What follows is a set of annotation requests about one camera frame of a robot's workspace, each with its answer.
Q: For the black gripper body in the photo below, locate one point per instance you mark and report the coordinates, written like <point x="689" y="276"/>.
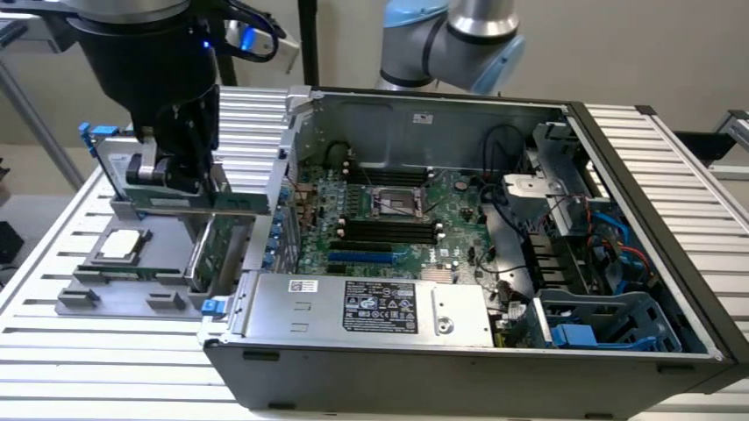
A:
<point x="152" y="66"/>

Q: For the green RAM stick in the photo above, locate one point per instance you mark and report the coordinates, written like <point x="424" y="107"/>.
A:
<point x="128" y="272"/>
<point x="239" y="202"/>

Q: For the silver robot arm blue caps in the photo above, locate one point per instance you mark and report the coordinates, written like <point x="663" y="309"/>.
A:
<point x="462" y="44"/>

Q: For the black RAM slot bank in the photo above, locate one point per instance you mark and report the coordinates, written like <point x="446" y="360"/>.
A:
<point x="391" y="230"/>
<point x="388" y="176"/>

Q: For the silver hard disk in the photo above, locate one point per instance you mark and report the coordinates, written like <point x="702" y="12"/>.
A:
<point x="113" y="162"/>

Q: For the blue disk caddy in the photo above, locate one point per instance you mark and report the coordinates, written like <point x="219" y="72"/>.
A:
<point x="105" y="130"/>

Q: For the black vertical pole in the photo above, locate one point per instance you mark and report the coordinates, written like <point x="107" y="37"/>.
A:
<point x="308" y="44"/>
<point x="227" y="74"/>

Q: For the silver CPU chip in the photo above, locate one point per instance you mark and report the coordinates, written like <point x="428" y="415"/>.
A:
<point x="121" y="244"/>

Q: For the grey parts rack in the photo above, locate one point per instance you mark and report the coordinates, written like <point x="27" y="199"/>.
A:
<point x="169" y="245"/>

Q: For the grey slanted pole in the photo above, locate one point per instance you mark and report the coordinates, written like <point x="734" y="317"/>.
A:
<point x="35" y="118"/>

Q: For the green graphics card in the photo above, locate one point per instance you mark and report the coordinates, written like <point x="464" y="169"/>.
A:
<point x="219" y="250"/>

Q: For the copper heat sink fins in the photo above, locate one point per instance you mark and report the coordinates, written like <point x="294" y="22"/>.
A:
<point x="306" y="206"/>

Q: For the black object at table edge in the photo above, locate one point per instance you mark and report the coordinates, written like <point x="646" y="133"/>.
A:
<point x="8" y="243"/>

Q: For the blue case clip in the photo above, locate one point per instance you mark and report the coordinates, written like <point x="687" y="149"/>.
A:
<point x="213" y="307"/>

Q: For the CPU socket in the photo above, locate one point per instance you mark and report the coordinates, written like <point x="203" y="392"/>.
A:
<point x="398" y="201"/>

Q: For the blue expansion slot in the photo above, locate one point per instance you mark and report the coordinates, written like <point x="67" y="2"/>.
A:
<point x="360" y="256"/>

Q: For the silver power supply unit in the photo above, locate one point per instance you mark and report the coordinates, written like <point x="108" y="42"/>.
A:
<point x="327" y="316"/>

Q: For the green motherboard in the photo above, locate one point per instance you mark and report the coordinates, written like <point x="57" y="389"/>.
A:
<point x="462" y="237"/>

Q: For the black open PC case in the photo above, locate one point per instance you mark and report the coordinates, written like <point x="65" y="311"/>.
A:
<point x="444" y="377"/>

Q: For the black table corner cap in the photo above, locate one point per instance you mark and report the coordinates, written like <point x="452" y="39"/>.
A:
<point x="646" y="110"/>

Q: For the blue plastic latch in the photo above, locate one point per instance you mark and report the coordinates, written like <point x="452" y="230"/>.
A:
<point x="573" y="337"/>

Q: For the grey blue disk bay cage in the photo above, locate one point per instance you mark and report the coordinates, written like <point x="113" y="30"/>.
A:
<point x="609" y="316"/>

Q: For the black flat box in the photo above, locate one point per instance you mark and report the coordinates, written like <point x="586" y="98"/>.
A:
<point x="702" y="147"/>

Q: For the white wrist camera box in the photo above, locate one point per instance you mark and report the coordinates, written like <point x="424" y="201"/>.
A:
<point x="275" y="44"/>

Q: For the white sticker on case wall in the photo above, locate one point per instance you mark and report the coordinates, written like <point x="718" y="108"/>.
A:
<point x="422" y="119"/>

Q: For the metal disk bay bracket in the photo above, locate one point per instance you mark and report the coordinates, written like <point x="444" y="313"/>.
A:
<point x="543" y="188"/>

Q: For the aluminium profile frame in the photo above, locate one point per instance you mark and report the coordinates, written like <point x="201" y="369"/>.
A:
<point x="734" y="131"/>

